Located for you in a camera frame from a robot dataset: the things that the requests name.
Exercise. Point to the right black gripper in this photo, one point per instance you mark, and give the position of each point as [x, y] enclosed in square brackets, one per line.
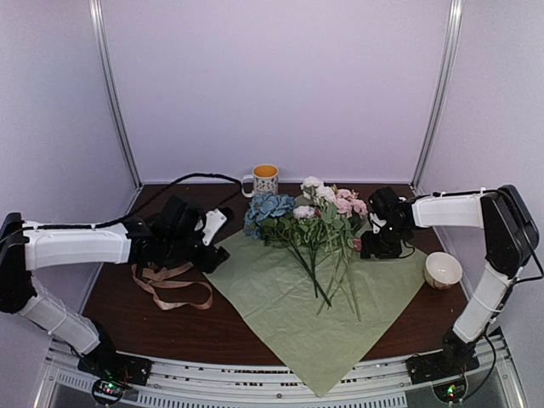
[370, 247]

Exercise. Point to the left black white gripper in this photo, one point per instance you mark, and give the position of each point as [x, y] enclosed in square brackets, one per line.
[209, 263]

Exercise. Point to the white fake flower bunch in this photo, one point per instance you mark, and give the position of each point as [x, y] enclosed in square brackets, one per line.
[314, 204]

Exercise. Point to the blue hydrangea fake flower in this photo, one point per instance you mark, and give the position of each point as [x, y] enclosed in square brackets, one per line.
[278, 221]

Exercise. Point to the green and tan wrapping paper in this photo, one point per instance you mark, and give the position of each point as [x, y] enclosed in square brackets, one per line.
[319, 342]

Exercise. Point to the white mug with orange inside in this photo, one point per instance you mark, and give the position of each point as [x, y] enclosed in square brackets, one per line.
[263, 179]

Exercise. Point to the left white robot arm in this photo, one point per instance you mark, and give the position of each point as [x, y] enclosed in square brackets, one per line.
[28, 246]

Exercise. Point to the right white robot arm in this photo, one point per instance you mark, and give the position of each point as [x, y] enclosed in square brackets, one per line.
[509, 235]

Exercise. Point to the beige ribbon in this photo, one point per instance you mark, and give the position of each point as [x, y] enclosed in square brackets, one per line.
[149, 280]

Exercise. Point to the white round bowl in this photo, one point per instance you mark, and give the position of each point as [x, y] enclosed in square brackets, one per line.
[442, 271]

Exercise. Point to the right circuit board with leds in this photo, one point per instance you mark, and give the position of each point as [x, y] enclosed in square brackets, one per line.
[450, 392]

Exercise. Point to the circuit board with leds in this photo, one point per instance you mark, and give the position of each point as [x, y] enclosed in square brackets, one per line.
[450, 392]
[106, 392]

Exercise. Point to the left circuit board with leds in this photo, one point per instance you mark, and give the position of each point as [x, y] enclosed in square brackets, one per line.
[106, 392]

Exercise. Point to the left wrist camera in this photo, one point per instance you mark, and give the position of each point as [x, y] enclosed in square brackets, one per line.
[179, 218]

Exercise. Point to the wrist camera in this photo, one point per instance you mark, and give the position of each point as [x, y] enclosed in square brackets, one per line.
[386, 204]
[179, 218]

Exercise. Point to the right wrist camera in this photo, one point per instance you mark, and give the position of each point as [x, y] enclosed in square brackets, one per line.
[386, 204]

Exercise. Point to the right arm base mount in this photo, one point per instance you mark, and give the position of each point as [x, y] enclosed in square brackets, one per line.
[451, 360]

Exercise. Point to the front aluminium rail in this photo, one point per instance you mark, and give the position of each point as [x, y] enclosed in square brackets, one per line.
[372, 383]

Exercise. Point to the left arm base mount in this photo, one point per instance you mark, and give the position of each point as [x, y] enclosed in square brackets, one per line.
[105, 362]

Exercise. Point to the left aluminium frame post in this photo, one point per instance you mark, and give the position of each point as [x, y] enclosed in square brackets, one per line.
[98, 24]

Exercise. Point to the aluminium frame post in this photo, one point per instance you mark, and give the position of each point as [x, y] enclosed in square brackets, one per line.
[98, 24]
[447, 62]

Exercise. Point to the right aluminium frame post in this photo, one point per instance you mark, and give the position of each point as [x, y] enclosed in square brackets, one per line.
[447, 62]

